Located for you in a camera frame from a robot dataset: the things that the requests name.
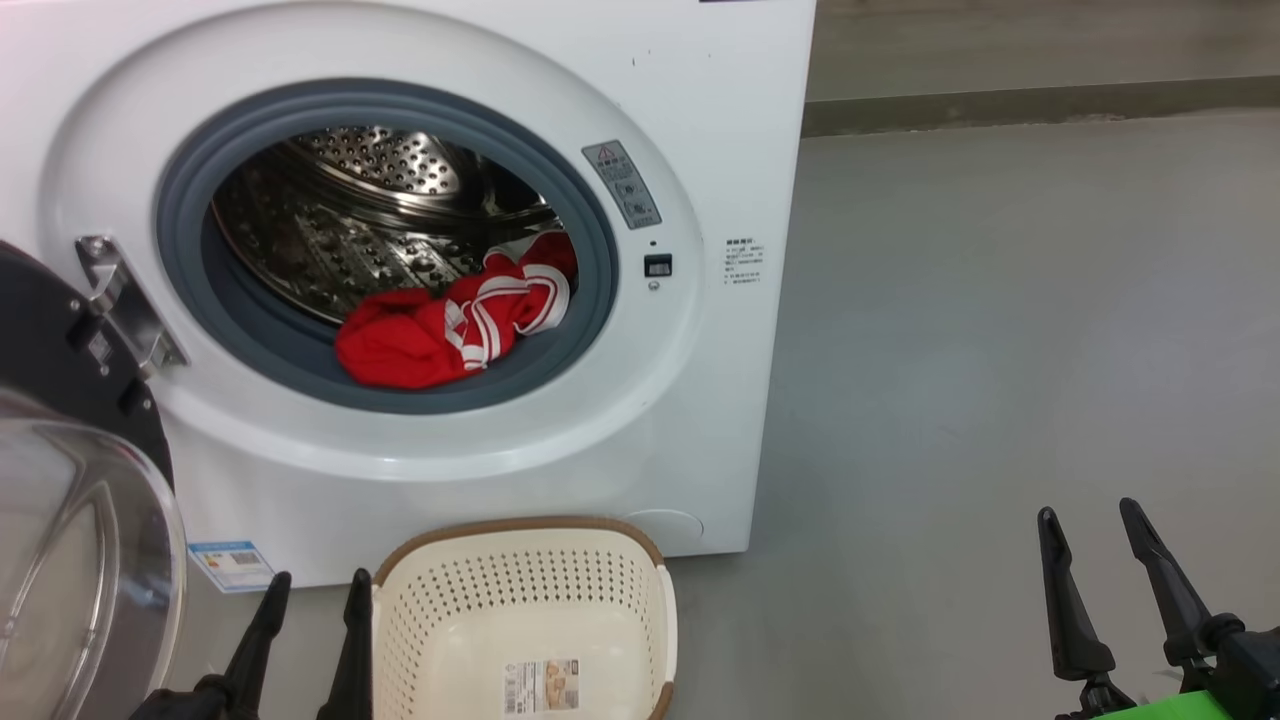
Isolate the round white filter cover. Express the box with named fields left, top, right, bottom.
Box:
left=620, top=509, right=704, bottom=546

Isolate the grey wall baseboard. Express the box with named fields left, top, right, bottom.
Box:
left=802, top=77, right=1280, bottom=138

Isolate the white front-load washing machine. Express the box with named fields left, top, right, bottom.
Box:
left=0, top=0, right=817, bottom=589

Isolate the cream basket with brown rim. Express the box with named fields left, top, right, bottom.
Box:
left=370, top=517, right=678, bottom=720

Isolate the blue energy label sticker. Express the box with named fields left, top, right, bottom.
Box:
left=188, top=541, right=276, bottom=594

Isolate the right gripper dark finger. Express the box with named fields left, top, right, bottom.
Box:
left=1037, top=507, right=1116, bottom=683
left=1119, top=498, right=1216, bottom=669

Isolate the steel washer drum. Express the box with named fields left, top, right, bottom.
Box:
left=212, top=125, right=556, bottom=326

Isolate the black round glass washer door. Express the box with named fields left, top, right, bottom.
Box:
left=0, top=240, right=189, bottom=720

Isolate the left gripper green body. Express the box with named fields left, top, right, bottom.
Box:
left=128, top=677, right=236, bottom=720

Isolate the small printed text label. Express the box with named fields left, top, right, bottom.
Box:
left=725, top=238, right=766, bottom=288

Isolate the grey warning label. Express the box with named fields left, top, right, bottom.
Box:
left=582, top=140, right=663, bottom=231

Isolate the printed label sticker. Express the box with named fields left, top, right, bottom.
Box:
left=503, top=658, right=581, bottom=717

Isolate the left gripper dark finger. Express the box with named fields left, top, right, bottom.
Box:
left=317, top=568, right=374, bottom=720
left=222, top=571, right=293, bottom=716

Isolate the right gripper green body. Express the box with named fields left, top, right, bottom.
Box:
left=1055, top=678, right=1233, bottom=720

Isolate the red and white garment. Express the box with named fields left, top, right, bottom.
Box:
left=335, top=232, right=578, bottom=391

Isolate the metal door hinge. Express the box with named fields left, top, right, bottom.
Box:
left=75, top=235, right=189, bottom=379

